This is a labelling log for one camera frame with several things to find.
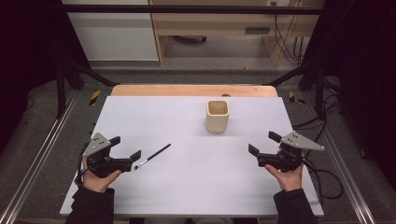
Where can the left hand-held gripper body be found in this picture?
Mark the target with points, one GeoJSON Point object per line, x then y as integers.
{"type": "Point", "coordinates": [99, 163]}

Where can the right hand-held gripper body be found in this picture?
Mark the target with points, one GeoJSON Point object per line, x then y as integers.
{"type": "Point", "coordinates": [288, 160]}

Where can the beige square cup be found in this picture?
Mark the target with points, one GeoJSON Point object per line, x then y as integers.
{"type": "Point", "coordinates": [217, 123]}

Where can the person's right hand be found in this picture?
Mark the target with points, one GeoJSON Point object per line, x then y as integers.
{"type": "Point", "coordinates": [289, 181]}

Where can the person's left hand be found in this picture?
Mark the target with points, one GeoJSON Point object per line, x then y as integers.
{"type": "Point", "coordinates": [96, 184]}

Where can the white board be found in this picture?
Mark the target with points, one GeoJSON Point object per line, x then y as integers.
{"type": "Point", "coordinates": [193, 180]}

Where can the wooden table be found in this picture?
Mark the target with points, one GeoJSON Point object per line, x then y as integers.
{"type": "Point", "coordinates": [186, 90]}

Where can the white cabinet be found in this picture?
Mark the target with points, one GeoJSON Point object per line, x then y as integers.
{"type": "Point", "coordinates": [115, 37]}

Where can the black curtain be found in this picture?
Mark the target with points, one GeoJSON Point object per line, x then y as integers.
{"type": "Point", "coordinates": [25, 62]}
{"type": "Point", "coordinates": [367, 77]}

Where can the light wooden desk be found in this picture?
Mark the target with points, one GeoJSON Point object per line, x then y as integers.
{"type": "Point", "coordinates": [218, 23]}

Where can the aluminium floor rail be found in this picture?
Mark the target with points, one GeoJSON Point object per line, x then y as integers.
{"type": "Point", "coordinates": [40, 152]}
{"type": "Point", "coordinates": [345, 174]}

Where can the black metal frame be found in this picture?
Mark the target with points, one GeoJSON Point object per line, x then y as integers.
{"type": "Point", "coordinates": [186, 9]}

